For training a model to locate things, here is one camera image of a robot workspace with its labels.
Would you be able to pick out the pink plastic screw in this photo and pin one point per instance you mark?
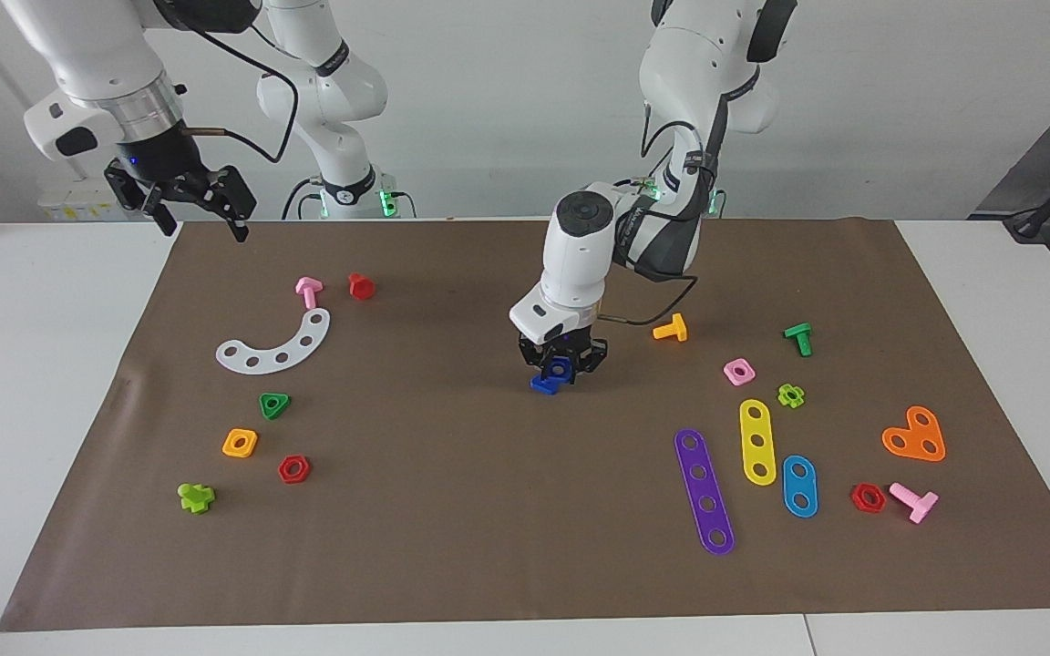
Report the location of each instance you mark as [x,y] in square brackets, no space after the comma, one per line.
[308,293]
[919,503]

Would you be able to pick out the green plastic screw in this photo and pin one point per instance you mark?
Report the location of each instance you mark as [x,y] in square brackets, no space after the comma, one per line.
[798,333]

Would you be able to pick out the lime cross-shaped nut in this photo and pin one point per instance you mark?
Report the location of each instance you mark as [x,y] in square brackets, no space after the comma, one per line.
[783,394]

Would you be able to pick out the purple four-hole strip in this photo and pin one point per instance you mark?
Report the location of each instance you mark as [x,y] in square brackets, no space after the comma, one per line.
[704,488]

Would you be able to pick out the orange angled three-hole plate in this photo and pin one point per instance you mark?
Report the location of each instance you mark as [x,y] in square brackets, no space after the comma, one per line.
[915,435]

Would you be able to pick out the red hexagon nut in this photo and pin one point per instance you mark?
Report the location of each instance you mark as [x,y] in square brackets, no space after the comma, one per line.
[283,476]
[857,504]

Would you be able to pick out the white box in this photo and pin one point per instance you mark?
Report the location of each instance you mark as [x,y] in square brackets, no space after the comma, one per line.
[69,205]

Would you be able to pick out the lime cross-head screw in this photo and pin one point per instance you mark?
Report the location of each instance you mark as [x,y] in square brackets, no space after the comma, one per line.
[195,499]

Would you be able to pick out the yellow three-hole strip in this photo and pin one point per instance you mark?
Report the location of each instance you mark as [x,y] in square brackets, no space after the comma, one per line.
[757,428]

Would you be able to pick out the blue square nut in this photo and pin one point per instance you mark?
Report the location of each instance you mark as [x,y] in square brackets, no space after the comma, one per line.
[569,375]

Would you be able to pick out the white curved five-hole plate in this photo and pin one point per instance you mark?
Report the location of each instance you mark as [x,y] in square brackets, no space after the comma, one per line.
[267,361]

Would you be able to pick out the orange plastic screw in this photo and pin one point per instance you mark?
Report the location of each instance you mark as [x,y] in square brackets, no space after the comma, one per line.
[675,330]

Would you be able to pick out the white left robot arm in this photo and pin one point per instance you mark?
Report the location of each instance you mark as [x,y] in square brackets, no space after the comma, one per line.
[580,255]

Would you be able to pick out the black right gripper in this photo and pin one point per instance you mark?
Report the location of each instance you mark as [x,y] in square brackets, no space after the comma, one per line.
[160,173]

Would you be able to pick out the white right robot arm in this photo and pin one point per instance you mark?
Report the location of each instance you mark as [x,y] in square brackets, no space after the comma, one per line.
[97,64]

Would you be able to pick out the green triangle nut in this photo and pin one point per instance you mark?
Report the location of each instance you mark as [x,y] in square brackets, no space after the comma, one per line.
[266,412]

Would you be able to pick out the red plastic screw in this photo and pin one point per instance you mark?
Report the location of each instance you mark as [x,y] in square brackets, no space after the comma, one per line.
[361,290]

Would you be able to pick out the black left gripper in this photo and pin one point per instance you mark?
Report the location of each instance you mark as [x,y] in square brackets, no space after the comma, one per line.
[571,344]

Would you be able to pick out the brown table mat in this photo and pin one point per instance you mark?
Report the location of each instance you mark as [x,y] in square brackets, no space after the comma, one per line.
[452,474]

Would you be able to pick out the pink square nut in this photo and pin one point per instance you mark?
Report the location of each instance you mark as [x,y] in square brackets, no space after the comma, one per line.
[731,378]

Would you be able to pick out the orange square nut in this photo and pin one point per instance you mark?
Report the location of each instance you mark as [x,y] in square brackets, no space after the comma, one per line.
[229,451]

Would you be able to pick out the blue two-hole strip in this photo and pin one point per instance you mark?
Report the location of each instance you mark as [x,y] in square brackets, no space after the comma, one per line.
[799,486]

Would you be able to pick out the blue triangle-head screw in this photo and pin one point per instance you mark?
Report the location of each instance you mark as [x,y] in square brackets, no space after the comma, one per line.
[543,386]

